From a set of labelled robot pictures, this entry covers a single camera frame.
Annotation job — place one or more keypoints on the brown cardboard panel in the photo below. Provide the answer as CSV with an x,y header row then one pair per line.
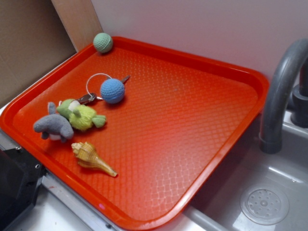
x,y
33,41

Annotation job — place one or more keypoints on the dark faucet handle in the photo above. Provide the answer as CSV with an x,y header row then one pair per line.
x,y
300,99

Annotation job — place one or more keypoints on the tan conch seashell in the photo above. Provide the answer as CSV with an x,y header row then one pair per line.
x,y
87,157

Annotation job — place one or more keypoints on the green dimpled ball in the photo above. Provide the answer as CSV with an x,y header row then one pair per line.
x,y
103,42

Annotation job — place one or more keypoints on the black box corner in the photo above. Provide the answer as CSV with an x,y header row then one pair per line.
x,y
20,179

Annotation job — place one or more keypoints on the wooden board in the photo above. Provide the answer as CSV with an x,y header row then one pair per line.
x,y
80,21

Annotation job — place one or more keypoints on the blue dimpled ball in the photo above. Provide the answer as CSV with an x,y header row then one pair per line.
x,y
112,91

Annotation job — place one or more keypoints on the green plush frog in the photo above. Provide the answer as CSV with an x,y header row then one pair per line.
x,y
80,117

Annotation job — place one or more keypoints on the grey plush shark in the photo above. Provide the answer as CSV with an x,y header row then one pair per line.
x,y
53,126

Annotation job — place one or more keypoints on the round sink drain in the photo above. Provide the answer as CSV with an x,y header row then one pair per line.
x,y
264,204

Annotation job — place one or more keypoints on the grey toy sink basin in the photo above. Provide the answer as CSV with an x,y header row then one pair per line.
x,y
216,207

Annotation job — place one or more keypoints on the orange plastic tray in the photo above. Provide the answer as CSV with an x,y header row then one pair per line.
x,y
180,116

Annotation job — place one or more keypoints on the grey curved faucet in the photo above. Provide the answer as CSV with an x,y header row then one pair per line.
x,y
285,78

